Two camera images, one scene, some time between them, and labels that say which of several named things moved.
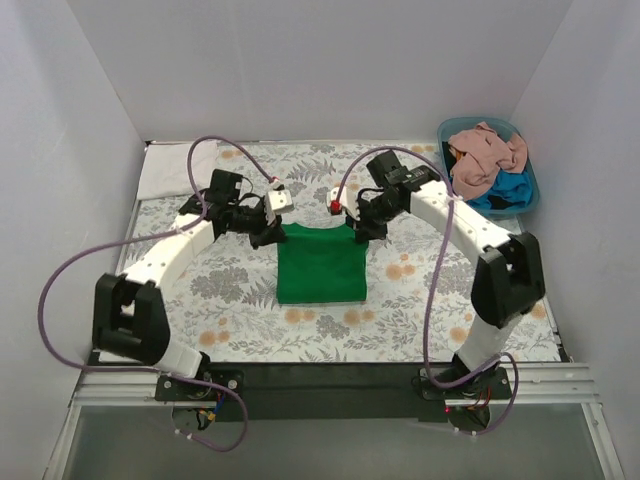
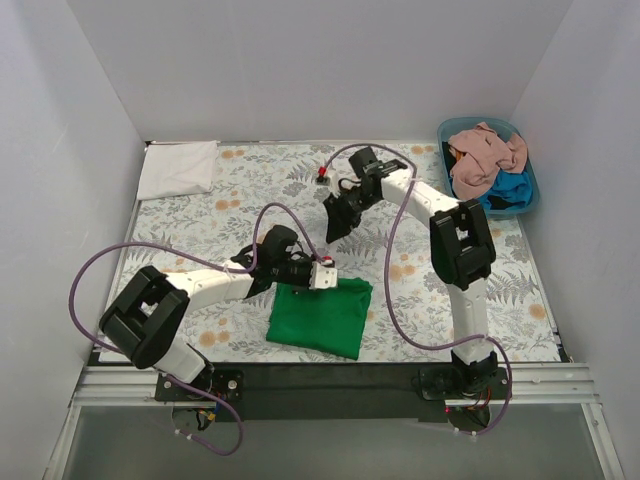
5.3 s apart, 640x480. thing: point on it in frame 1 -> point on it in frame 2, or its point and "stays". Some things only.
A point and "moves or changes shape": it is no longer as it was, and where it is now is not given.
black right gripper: (364, 232) -> (347, 206)
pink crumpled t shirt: (485, 152) stays
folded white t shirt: (165, 169) stays
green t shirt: (321, 265) moves or changes shape
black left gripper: (267, 235) -> (304, 273)
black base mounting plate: (326, 392) stays
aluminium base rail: (555, 386) stays
